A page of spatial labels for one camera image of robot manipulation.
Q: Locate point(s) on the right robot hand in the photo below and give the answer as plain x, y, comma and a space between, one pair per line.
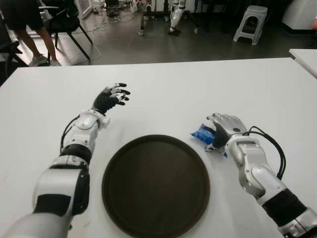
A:
231, 122

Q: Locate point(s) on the black office chair armrest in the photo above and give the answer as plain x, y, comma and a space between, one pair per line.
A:
10, 49

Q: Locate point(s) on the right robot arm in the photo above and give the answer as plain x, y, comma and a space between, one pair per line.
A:
255, 161

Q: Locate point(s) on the neighbouring white table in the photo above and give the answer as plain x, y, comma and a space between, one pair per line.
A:
304, 58

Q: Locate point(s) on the round dark brown tray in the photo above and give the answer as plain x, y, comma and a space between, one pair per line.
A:
156, 186

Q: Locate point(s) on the blue Oreo packet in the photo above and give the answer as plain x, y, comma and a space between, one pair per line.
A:
203, 132

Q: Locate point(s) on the white cabinet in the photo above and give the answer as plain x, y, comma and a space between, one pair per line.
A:
299, 15

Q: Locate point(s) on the black metal rack frame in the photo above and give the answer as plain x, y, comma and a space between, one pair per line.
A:
141, 17

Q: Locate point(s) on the standing person in black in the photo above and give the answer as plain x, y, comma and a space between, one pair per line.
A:
22, 12

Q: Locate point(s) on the white humanoid robot leg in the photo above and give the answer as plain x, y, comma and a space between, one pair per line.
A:
174, 15

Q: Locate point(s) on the white framed glass panel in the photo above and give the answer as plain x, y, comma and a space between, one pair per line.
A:
84, 7

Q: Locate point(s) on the white plastic stool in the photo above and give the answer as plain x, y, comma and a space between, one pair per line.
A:
255, 11

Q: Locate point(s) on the black chair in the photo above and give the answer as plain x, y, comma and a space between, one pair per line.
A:
63, 24

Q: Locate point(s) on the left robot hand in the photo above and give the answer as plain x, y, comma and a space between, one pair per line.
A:
104, 100

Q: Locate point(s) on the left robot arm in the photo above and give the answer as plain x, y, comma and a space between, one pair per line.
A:
59, 181

